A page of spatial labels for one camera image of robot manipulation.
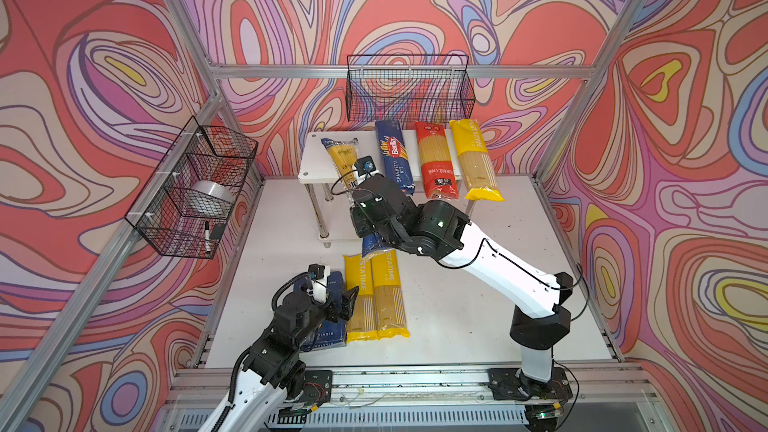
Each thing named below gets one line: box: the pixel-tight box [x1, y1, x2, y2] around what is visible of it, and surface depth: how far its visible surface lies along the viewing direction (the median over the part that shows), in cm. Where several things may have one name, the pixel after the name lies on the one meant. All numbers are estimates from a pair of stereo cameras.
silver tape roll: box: [191, 180, 235, 203], surface depth 75 cm
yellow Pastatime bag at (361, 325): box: [343, 254, 379, 343], surface depth 86 cm
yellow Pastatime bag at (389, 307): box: [371, 249, 410, 339], surface depth 86 cm
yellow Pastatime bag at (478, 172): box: [450, 118, 505, 202], surface depth 73 cm
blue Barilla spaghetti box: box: [375, 120, 415, 196], surface depth 75 cm
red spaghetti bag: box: [415, 121, 459, 200], surface depth 75 cm
